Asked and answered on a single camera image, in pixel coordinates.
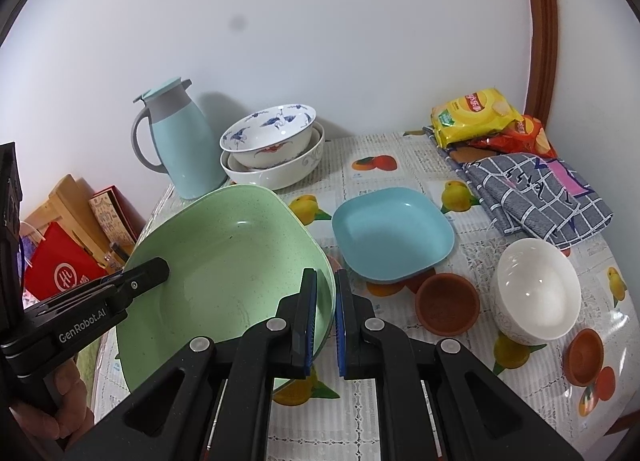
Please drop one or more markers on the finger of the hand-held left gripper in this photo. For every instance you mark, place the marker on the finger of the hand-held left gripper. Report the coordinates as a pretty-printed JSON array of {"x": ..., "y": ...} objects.
[{"x": 142, "y": 278}]

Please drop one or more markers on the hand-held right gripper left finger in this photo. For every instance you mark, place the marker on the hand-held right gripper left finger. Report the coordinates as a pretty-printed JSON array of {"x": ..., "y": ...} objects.
[{"x": 310, "y": 322}]

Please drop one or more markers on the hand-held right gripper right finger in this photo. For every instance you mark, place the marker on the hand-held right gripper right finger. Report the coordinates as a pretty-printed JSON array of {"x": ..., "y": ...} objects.
[{"x": 341, "y": 326}]

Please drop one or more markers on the small brown bowl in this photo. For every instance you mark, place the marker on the small brown bowl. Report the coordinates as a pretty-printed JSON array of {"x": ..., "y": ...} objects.
[
  {"x": 582, "y": 356},
  {"x": 445, "y": 302}
]

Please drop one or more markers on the plain white bowl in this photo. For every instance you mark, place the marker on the plain white bowl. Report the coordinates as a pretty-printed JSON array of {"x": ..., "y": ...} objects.
[{"x": 535, "y": 291}]

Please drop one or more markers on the person's left hand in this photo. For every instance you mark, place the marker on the person's left hand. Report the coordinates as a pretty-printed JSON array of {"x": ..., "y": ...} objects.
[{"x": 75, "y": 391}]

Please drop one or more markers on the red paper bag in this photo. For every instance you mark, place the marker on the red paper bag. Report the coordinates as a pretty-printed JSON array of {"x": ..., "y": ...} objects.
[{"x": 55, "y": 266}]

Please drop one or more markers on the patterned beige box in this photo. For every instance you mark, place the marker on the patterned beige box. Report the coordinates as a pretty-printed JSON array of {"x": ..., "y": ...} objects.
[{"x": 107, "y": 213}]

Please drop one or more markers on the blue square plate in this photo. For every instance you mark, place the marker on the blue square plate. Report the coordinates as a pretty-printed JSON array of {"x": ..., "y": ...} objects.
[{"x": 390, "y": 231}]

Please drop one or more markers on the wooden box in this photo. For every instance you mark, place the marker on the wooden box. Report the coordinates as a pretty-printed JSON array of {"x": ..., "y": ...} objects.
[{"x": 65, "y": 201}]

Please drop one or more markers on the light blue thermos jug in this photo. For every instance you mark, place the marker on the light blue thermos jug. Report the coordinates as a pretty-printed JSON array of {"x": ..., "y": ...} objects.
[{"x": 180, "y": 151}]

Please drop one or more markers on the fruit print lace tablecloth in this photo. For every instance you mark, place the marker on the fruit print lace tablecloth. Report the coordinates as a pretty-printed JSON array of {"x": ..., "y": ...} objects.
[{"x": 475, "y": 261}]

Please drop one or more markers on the large white bowl grey swirls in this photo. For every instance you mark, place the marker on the large white bowl grey swirls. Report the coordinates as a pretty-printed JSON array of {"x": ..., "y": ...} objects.
[{"x": 292, "y": 173}]

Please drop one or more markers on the white bowl with crane print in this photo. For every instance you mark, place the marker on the white bowl with crane print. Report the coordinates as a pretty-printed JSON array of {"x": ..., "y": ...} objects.
[{"x": 270, "y": 136}]

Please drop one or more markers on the grey checkered cloth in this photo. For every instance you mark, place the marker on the grey checkered cloth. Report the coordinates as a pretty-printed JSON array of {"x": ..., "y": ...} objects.
[{"x": 525, "y": 191}]

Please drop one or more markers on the yellow snack bag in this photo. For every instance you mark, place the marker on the yellow snack bag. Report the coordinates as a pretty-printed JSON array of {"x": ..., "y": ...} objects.
[{"x": 475, "y": 116}]

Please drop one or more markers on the orange snack bag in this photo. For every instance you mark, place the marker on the orange snack bag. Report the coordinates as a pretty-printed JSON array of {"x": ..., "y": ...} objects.
[{"x": 530, "y": 136}]

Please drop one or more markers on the brown wooden door frame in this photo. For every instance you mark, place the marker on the brown wooden door frame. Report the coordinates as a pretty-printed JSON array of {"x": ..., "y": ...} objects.
[{"x": 542, "y": 41}]

